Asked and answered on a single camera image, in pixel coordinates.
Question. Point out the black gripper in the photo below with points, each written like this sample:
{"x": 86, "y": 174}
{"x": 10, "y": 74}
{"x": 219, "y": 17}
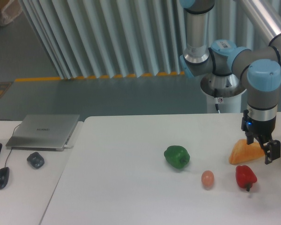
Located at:
{"x": 262, "y": 132}

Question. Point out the black computer mouse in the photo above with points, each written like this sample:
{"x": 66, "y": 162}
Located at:
{"x": 4, "y": 177}

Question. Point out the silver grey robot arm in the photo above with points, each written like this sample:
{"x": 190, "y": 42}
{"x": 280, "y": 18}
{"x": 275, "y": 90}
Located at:
{"x": 230, "y": 70}

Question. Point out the red bell pepper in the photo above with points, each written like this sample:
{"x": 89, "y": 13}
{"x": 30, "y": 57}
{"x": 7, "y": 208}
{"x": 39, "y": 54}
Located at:
{"x": 245, "y": 177}

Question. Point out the green bell pepper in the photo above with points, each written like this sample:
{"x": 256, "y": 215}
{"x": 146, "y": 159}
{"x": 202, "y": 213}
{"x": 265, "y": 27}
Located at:
{"x": 177, "y": 156}

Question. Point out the orange triangular bread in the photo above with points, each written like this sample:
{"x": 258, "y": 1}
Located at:
{"x": 243, "y": 152}

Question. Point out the brown egg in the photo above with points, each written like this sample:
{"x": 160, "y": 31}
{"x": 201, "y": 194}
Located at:
{"x": 207, "y": 179}

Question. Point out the white folding partition screen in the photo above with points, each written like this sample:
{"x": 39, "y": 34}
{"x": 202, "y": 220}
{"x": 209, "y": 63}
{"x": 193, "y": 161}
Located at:
{"x": 137, "y": 37}

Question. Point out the silver closed laptop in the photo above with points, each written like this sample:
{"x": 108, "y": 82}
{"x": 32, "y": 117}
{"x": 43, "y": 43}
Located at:
{"x": 43, "y": 132}

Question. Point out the dark earbuds case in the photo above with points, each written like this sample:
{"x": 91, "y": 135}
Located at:
{"x": 35, "y": 160}

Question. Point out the cardboard box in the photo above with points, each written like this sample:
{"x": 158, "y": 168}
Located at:
{"x": 9, "y": 10}

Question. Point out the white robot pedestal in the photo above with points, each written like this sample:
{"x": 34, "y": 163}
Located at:
{"x": 224, "y": 98}

